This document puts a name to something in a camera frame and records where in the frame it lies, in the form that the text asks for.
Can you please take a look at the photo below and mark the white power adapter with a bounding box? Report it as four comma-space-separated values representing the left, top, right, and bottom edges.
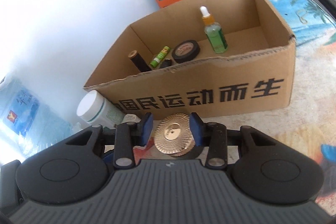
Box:
122, 114, 141, 123

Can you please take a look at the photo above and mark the gold lid dark jar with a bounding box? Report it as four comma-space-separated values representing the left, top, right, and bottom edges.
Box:
154, 113, 204, 160

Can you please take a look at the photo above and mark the white green pill bottle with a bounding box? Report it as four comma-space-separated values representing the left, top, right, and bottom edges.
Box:
76, 90, 125, 129

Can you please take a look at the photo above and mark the black gold cylinder tube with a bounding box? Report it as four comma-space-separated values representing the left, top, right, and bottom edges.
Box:
128, 50, 151, 72

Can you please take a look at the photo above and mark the black car key fob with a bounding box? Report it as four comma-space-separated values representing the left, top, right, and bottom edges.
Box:
159, 59, 173, 69

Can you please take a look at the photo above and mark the green lip balm tube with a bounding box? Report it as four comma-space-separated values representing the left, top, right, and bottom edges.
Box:
150, 46, 170, 68

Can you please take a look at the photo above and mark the black electrical tape roll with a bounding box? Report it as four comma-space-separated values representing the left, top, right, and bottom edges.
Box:
171, 40, 201, 64

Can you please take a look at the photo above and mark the green dropper bottle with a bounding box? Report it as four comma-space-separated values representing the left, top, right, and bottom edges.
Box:
200, 6, 228, 53

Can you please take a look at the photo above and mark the blue water jug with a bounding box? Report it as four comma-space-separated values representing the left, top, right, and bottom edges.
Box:
1, 76, 76, 164

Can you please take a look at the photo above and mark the large brown cardboard box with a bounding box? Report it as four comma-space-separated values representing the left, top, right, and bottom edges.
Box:
84, 0, 295, 119

